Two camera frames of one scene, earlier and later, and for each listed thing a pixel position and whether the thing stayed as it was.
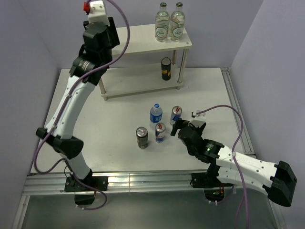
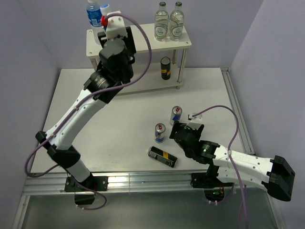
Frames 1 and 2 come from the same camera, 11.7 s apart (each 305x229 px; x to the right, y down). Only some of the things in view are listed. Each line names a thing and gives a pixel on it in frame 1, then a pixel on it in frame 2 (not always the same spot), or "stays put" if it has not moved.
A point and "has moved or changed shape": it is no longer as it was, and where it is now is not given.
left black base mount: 71,185 stays put
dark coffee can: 142,134 -> 162,156
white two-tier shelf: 128,79 stays put
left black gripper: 111,30 -> 128,41
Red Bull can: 160,128 stays put
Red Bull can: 176,114 stays put
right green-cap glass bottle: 177,23 stays put
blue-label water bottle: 156,113 has moved or changed shape
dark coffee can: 166,68 stays put
